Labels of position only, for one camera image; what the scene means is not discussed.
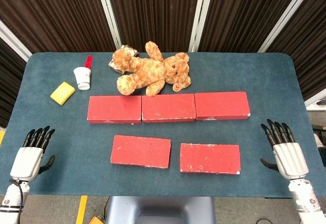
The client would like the blue felt table cover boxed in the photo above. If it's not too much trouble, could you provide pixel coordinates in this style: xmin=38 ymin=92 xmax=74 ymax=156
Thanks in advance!
xmin=0 ymin=52 xmax=319 ymax=199

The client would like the right white-black robot hand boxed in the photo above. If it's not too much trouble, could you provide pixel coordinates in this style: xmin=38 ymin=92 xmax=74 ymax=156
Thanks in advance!
xmin=260 ymin=119 xmax=310 ymax=180

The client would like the red brick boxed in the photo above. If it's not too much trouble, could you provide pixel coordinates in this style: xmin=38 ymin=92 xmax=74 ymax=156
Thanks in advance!
xmin=141 ymin=93 xmax=197 ymax=123
xmin=87 ymin=95 xmax=143 ymax=125
xmin=179 ymin=143 xmax=241 ymax=175
xmin=110 ymin=134 xmax=172 ymax=169
xmin=194 ymin=91 xmax=251 ymax=121

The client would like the yellow floor tape strip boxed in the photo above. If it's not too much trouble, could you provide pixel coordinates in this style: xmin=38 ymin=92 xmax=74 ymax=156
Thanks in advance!
xmin=75 ymin=195 xmax=89 ymax=224

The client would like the orange floor object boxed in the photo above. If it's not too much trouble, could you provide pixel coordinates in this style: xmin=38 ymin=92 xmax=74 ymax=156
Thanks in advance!
xmin=89 ymin=215 xmax=107 ymax=224

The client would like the left white-black robot hand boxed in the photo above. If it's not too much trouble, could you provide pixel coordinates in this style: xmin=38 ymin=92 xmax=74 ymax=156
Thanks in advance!
xmin=9 ymin=125 xmax=56 ymax=183

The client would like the white partition post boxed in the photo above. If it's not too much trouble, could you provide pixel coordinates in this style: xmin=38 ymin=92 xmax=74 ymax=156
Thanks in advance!
xmin=188 ymin=0 xmax=217 ymax=53
xmin=0 ymin=20 xmax=33 ymax=62
xmin=257 ymin=0 xmax=319 ymax=53
xmin=94 ymin=0 xmax=123 ymax=53

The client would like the brown plush teddy bear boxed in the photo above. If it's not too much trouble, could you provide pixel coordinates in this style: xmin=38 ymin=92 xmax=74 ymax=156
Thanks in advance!
xmin=113 ymin=41 xmax=192 ymax=98

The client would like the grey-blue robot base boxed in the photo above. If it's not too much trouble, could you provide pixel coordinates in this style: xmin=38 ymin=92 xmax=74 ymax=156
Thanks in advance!
xmin=105 ymin=195 xmax=216 ymax=224

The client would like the white paper cup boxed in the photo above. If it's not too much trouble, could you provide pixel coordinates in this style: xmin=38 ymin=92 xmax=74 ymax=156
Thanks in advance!
xmin=73 ymin=67 xmax=92 ymax=91

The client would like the yellow sponge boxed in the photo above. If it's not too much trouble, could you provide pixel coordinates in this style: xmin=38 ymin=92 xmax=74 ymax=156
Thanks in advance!
xmin=50 ymin=81 xmax=76 ymax=106

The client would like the crumpled golden foil wrapper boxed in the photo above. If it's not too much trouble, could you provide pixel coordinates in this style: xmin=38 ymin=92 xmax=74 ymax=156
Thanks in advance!
xmin=108 ymin=44 xmax=140 ymax=75

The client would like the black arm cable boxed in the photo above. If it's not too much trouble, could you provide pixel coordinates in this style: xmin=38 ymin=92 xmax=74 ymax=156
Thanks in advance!
xmin=9 ymin=179 xmax=25 ymax=224

